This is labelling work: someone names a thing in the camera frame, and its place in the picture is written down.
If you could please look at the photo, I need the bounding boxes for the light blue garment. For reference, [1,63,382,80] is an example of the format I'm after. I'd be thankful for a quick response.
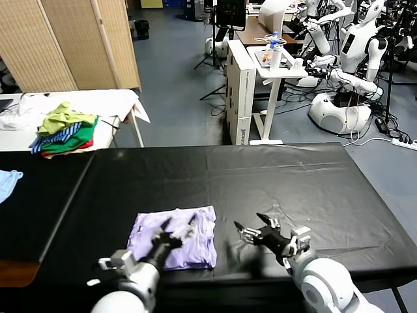
[0,169,24,205]

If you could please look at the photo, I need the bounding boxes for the blue striped garment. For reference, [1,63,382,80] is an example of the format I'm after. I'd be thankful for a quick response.
[30,122,84,155]

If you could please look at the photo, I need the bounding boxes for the small black table cover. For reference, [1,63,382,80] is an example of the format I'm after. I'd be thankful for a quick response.
[0,149,95,263]

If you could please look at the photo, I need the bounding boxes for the yellow-green garment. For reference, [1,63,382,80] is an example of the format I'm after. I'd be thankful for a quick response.
[38,100,98,137]

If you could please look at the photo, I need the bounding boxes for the black monitor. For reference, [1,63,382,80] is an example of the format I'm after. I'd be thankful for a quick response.
[216,0,248,33]

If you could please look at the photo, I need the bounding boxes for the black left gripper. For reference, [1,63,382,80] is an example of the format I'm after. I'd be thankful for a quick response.
[143,213,198,268]

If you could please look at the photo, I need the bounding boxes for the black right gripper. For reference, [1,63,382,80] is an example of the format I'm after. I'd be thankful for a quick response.
[233,213,292,257]

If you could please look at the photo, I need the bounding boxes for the white cloth covered table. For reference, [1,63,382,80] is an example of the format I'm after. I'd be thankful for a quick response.
[0,89,151,153]

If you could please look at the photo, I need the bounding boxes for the bamboo folding screen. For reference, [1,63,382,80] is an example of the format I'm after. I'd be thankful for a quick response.
[0,0,143,94]

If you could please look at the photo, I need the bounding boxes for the black tripod stand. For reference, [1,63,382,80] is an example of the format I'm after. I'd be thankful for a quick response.
[194,0,229,100]

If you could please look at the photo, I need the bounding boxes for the green garment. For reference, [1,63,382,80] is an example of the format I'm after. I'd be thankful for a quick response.
[40,115,100,154]

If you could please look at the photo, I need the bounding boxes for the beige garment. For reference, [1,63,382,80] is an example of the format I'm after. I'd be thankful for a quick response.
[44,145,97,160]

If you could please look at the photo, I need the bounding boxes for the grey tablet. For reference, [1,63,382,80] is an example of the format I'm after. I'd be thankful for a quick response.
[255,50,294,69]

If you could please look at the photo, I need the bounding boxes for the black waste bin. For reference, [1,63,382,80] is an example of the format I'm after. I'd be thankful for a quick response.
[134,20,151,40]

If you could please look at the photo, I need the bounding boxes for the large black table cover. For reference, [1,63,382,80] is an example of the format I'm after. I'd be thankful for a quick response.
[38,142,417,294]

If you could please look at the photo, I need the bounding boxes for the white power cable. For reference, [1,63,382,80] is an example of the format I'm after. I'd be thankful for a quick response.
[343,136,395,148]

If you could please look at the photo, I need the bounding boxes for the white cloth heap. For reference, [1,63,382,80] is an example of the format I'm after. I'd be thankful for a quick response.
[0,94,50,131]

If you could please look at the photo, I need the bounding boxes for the brown wooden desk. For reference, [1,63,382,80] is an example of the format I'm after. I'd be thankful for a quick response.
[235,16,306,46]

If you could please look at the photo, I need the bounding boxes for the white power strip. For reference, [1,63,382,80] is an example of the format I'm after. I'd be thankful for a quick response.
[392,138,417,151]

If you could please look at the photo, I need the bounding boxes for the white robot base black legs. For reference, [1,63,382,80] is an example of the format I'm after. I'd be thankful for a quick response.
[204,25,236,60]

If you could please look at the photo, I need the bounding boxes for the white curved panel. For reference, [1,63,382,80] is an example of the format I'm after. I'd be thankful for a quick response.
[259,0,288,33]

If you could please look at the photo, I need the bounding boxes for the red garment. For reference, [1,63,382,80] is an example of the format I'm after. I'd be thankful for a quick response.
[41,136,94,157]

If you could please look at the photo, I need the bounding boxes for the lavender t-shirt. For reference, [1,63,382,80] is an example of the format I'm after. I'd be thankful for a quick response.
[126,205,218,271]

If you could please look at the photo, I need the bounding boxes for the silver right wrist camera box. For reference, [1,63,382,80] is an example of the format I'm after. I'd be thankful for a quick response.
[289,226,312,254]

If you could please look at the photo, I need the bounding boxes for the tall white cardboard box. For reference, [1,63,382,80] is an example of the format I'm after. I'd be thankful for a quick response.
[225,39,258,146]

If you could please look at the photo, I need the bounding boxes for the white standing desk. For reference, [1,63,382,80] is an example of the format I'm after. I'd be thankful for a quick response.
[246,45,309,145]

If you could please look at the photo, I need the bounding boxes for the tall black light stand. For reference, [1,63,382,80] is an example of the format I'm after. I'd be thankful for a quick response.
[382,0,417,122]

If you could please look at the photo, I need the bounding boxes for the white tumbler bottle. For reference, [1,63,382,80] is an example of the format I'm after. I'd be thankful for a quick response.
[269,45,283,73]

